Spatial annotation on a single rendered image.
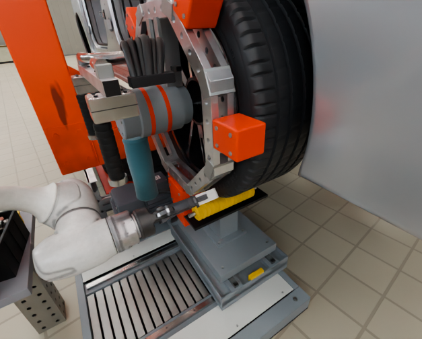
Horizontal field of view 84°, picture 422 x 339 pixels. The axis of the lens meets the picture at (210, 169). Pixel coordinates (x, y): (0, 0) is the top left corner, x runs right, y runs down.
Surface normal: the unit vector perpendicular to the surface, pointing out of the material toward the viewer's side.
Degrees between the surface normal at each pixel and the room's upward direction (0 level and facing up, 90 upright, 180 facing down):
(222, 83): 90
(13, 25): 90
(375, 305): 0
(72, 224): 2
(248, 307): 0
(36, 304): 90
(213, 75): 45
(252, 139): 90
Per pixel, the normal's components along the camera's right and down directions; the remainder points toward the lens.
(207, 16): 0.46, 0.83
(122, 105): 0.53, 0.41
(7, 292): -0.04, -0.86
